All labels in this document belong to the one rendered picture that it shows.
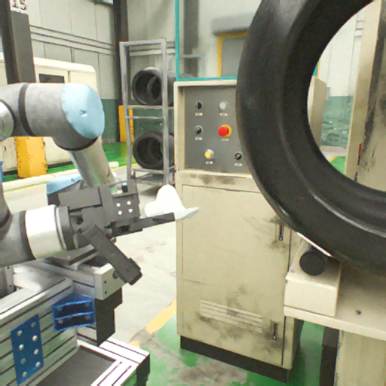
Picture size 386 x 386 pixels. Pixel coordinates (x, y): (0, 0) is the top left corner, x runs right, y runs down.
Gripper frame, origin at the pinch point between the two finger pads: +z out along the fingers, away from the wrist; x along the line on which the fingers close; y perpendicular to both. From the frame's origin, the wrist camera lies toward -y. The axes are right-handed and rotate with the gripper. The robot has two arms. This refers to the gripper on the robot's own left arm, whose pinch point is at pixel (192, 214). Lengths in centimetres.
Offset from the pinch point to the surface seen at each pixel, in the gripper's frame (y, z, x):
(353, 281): -21.4, 34.4, 12.6
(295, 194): -0.3, 16.3, -4.7
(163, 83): 160, 79, 345
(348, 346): -46, 45, 37
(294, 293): -18.2, 16.7, 4.7
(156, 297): -46, 5, 171
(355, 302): -23.1, 28.9, 5.5
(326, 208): -3.5, 19.5, -7.2
